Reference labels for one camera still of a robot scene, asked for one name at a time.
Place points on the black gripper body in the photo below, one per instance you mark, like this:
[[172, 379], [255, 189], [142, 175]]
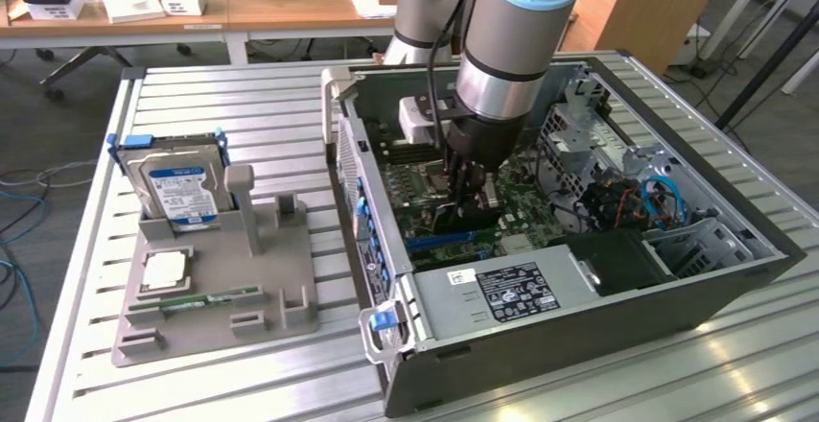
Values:
[[486, 141]]

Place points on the black graphics card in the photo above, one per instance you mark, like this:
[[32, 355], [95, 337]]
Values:
[[470, 220]]

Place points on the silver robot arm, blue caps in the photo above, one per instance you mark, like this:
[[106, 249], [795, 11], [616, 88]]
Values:
[[518, 48]]

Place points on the metal CPU socket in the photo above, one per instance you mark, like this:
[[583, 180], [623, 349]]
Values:
[[435, 180]]

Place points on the green motherboard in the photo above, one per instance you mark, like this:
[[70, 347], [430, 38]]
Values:
[[531, 192]]

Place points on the blue expansion slot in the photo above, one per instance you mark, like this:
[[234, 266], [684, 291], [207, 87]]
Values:
[[442, 241]]

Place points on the silver chipset heatsink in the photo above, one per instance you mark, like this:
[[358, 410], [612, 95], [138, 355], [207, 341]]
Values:
[[519, 243]]

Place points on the perforated metal drive cage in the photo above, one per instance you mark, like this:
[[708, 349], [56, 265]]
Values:
[[576, 141]]

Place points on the grey power supply unit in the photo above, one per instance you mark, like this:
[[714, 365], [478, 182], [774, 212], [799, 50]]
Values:
[[448, 307]]

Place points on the blue case latch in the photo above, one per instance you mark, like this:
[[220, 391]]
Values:
[[382, 321]]

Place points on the white paper stack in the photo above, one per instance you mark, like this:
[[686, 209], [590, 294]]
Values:
[[371, 2]]

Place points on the open grey PC case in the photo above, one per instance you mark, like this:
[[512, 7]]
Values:
[[576, 335]]

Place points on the metal disk bay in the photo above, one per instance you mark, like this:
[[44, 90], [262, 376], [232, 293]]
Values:
[[703, 249]]

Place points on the wooden cabinet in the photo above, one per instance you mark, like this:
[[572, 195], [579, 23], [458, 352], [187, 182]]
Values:
[[646, 9]]

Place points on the grey plastic parts rack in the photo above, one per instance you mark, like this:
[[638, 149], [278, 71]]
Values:
[[256, 278]]

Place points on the wooden desk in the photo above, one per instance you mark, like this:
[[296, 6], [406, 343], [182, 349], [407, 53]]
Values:
[[256, 14]]

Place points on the hard disk in blue carrier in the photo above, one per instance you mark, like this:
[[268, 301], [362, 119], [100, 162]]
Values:
[[172, 187]]

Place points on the black tripod pole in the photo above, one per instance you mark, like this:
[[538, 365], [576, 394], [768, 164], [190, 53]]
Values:
[[767, 62]]

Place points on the green RAM stick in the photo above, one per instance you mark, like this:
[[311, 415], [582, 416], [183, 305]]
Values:
[[192, 299]]

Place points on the silver CPU chip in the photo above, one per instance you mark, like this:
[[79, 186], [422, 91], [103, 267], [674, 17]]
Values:
[[164, 271]]

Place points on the small white box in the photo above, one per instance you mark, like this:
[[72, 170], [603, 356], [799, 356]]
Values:
[[184, 1]]

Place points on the white open cardboard box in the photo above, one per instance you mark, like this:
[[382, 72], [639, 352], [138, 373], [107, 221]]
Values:
[[134, 7]]

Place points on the white box with black top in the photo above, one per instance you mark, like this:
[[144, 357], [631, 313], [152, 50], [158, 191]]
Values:
[[54, 7]]

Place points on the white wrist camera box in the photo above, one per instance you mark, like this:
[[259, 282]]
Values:
[[416, 124]]

